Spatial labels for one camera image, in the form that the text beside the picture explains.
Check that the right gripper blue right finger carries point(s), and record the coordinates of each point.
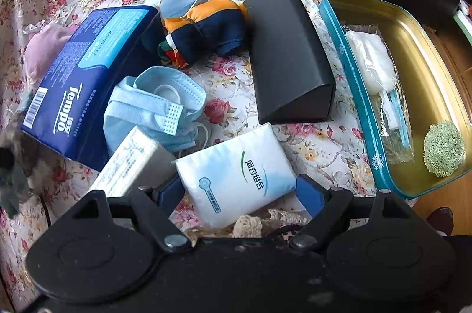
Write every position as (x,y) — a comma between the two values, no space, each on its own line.
(318,200)

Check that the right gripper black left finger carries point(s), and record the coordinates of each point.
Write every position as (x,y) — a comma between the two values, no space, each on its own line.
(167,195)

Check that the small white tissue packet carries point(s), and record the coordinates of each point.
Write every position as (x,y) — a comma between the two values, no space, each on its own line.
(138,161)

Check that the large white tissue packet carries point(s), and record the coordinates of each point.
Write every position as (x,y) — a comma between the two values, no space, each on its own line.
(236,177)

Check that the blue surgical masks pile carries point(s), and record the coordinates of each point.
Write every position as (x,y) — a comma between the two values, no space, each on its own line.
(164,103)

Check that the blue Tempo tissue pack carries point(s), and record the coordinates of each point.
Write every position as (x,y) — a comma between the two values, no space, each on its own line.
(66,113)

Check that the green curly scrunchie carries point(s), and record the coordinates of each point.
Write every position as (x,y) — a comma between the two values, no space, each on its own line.
(443,149)

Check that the white sponge brush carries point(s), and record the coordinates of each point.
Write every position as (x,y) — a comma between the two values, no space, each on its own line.
(381,79)

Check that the orange navy fabric pouch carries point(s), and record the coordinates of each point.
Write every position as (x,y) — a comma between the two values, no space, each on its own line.
(212,27)

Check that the pink drawstring pouch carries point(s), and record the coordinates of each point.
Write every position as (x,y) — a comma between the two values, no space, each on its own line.
(43,47)

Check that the black triangular glasses case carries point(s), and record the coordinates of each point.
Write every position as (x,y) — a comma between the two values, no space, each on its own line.
(293,80)

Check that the teal gold metal tin tray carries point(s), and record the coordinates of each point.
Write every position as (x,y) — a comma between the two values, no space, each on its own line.
(426,84)

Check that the teal fabric scrunchie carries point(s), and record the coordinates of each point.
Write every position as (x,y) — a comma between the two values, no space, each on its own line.
(14,185)

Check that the floral tablecloth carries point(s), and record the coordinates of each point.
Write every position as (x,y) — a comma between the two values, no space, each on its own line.
(332,152)

